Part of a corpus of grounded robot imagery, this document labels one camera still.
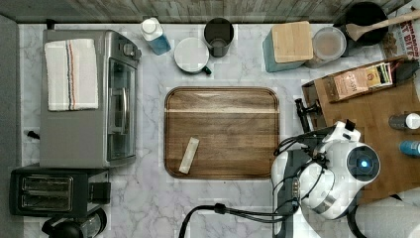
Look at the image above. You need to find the clear jar with plastic lid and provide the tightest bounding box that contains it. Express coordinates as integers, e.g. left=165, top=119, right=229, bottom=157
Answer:
left=304, top=27, right=347, bottom=68

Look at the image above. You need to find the black utensil holder pot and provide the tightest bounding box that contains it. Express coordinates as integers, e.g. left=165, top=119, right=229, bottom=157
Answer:
left=334, top=2, right=388, bottom=58

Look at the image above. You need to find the wooden spoon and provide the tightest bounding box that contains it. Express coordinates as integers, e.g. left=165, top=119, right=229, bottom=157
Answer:
left=345, top=9, right=420, bottom=42

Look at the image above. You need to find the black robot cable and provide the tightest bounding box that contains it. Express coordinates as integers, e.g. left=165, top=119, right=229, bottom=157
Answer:
left=178, top=202, right=291, bottom=238

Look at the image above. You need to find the blue spice shaker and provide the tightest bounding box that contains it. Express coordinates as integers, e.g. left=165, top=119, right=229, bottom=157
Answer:
left=399, top=141, right=420, bottom=157

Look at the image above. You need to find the white-capped blue bottle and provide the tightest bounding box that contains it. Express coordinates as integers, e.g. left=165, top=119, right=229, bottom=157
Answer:
left=141, top=18, right=171, bottom=56

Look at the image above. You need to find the white striped folded towel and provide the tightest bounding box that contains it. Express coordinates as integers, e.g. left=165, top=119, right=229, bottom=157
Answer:
left=44, top=39, right=99, bottom=111

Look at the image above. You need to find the wooden tea bag box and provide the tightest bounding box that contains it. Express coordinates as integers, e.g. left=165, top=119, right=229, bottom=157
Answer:
left=323, top=59, right=404, bottom=102

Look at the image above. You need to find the small white cardboard box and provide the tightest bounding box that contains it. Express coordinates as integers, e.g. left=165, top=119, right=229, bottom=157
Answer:
left=178, top=137, right=199, bottom=175

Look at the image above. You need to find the cereal box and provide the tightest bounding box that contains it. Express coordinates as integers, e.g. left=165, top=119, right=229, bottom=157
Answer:
left=380, top=19, right=420, bottom=60

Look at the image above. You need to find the white paper towel roll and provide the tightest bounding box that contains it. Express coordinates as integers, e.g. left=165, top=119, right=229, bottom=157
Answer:
left=347, top=197, right=420, bottom=238

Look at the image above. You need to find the black two-slot toaster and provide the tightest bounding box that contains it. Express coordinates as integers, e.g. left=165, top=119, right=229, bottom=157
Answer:
left=9, top=166, right=111, bottom=218

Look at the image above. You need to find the grey spice shaker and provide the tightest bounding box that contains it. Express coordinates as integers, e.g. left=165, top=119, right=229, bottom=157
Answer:
left=388, top=113, right=420, bottom=130

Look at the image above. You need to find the teal canister with wooden lid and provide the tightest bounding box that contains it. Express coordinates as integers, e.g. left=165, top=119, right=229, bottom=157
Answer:
left=262, top=21, right=314, bottom=72

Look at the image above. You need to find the silver toaster oven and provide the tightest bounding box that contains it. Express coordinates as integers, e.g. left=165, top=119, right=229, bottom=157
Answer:
left=41, top=30, right=142, bottom=169

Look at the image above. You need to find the wooden cutting board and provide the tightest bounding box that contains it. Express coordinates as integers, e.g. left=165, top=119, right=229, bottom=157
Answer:
left=163, top=86, right=279, bottom=179

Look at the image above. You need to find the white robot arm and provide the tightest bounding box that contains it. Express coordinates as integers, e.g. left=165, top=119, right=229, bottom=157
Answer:
left=270, top=120, right=380, bottom=238

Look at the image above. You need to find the dark grey cup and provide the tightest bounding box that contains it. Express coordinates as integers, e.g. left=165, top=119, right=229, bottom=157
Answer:
left=204, top=18, right=234, bottom=58

